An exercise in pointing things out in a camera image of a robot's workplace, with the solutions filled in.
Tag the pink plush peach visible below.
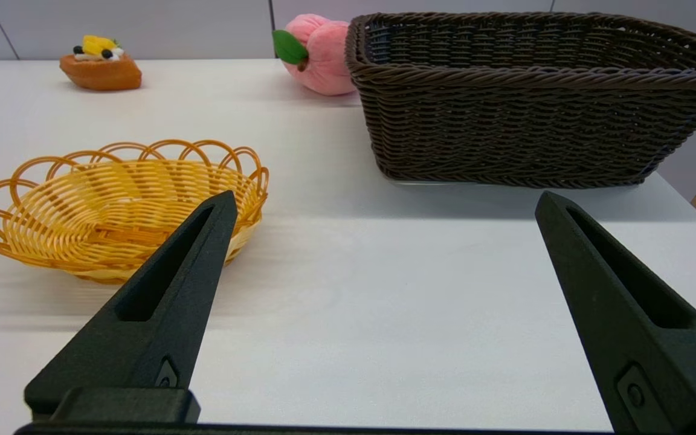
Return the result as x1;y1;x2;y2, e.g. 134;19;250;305
272;14;358;97

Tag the toy fruit tart pastry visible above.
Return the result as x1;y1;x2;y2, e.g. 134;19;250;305
59;34;143;92

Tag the yellow woven basket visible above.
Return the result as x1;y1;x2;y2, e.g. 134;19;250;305
0;140;269;285

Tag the dark brown wicker basket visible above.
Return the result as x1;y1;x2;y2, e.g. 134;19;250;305
345;12;696;189

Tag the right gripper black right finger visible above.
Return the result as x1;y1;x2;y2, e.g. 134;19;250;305
535;191;696;435

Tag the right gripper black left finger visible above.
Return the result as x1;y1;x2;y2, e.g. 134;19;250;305
24;190;239;419

